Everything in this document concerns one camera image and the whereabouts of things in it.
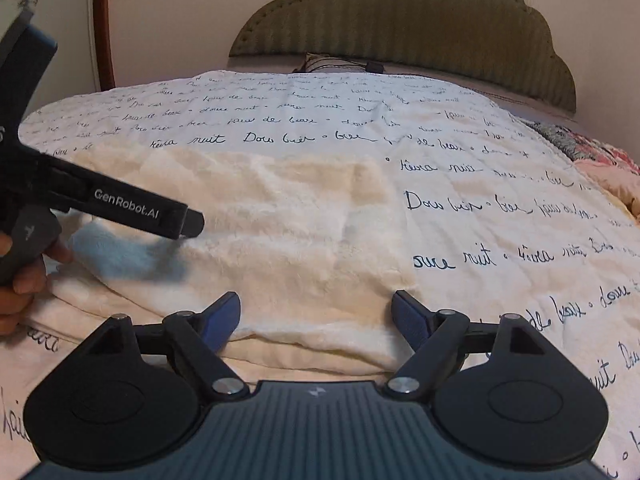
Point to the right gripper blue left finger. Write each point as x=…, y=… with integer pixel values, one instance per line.
x=194, y=342

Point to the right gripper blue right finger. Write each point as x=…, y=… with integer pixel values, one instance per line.
x=436, y=339

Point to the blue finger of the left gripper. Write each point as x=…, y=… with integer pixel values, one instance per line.
x=193, y=223

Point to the cream fleece pants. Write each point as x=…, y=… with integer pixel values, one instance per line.
x=314, y=246

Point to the person's left hand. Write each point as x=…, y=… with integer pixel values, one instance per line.
x=27, y=282

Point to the white script-print quilt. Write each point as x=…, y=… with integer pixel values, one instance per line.
x=498, y=219

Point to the wardrobe sliding door with flowers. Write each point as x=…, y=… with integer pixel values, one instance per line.
x=83, y=63

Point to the striped pillow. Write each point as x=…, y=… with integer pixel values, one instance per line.
x=324, y=63

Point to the small black device on bed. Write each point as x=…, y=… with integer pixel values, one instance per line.
x=376, y=68

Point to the pink patterned blanket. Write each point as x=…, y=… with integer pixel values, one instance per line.
x=612, y=168

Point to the green upholstered headboard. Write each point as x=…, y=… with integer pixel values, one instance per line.
x=503, y=42

